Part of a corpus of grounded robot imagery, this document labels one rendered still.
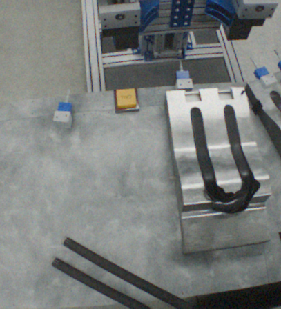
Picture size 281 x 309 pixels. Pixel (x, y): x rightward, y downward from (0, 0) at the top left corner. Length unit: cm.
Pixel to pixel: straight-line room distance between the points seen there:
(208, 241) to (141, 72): 117
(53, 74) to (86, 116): 109
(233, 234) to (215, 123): 34
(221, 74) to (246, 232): 115
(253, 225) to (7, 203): 76
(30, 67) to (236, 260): 174
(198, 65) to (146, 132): 93
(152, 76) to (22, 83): 81
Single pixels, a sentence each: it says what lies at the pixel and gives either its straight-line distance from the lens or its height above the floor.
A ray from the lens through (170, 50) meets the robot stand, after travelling 195.
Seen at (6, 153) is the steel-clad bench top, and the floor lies 80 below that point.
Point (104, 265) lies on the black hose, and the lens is 109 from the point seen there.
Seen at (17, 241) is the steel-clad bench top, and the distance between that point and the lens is 121.
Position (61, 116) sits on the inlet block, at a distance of 123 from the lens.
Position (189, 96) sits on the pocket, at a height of 86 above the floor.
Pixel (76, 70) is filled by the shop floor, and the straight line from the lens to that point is 233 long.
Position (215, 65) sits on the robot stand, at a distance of 212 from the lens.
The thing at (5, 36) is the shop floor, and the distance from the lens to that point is 262.
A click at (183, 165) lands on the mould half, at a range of 110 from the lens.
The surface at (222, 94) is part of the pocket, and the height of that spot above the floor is 86.
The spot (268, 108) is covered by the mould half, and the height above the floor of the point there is 86.
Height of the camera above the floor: 195
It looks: 70 degrees down
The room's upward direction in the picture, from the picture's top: 2 degrees clockwise
